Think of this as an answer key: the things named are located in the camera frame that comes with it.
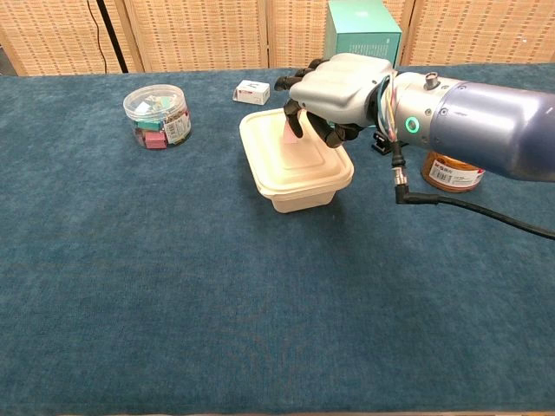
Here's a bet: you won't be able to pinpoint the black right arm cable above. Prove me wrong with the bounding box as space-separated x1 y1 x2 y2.
389 140 555 241

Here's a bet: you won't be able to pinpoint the pink paper strip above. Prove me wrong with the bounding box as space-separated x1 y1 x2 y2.
282 113 300 144

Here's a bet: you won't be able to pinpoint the small white staples box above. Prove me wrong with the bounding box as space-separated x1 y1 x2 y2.
232 79 271 107

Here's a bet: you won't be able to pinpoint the cream lidded plastic container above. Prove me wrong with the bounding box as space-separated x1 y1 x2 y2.
238 107 356 214

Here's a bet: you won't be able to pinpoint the thin black background cable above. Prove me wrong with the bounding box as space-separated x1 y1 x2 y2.
86 0 108 74

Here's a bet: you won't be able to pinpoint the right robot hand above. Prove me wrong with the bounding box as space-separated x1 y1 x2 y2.
273 53 394 149

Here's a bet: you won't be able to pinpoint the clear jar of binder clips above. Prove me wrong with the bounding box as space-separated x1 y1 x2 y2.
122 83 193 152

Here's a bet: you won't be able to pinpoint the teal green cardboard box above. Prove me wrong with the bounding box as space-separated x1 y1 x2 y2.
323 0 403 68

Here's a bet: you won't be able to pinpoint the clear jar of rubber bands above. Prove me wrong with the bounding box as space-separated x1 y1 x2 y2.
421 150 486 193

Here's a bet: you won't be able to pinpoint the woven bamboo folding screen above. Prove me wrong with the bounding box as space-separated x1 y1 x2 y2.
0 0 555 77

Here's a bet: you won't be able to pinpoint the black stand pole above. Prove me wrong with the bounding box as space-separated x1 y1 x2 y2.
95 0 130 74

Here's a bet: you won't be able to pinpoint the coloured wrist wires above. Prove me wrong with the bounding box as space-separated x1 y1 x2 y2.
375 73 400 142

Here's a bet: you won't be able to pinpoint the blue fabric table cover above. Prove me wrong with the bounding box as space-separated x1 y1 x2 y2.
0 62 555 413

